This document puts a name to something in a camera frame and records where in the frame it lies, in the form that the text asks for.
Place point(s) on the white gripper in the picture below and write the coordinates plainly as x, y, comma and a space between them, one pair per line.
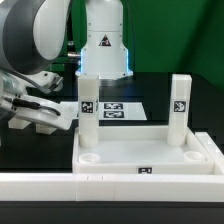
42, 111

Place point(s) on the white desk top tray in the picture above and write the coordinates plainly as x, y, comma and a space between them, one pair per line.
141, 150

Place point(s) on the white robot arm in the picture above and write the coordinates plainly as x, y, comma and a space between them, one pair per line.
32, 33

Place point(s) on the marker tag sheet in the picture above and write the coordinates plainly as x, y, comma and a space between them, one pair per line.
109, 111

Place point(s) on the white L-shaped fence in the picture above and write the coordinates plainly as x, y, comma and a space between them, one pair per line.
119, 187

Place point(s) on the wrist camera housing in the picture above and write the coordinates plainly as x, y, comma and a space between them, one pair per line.
45, 82

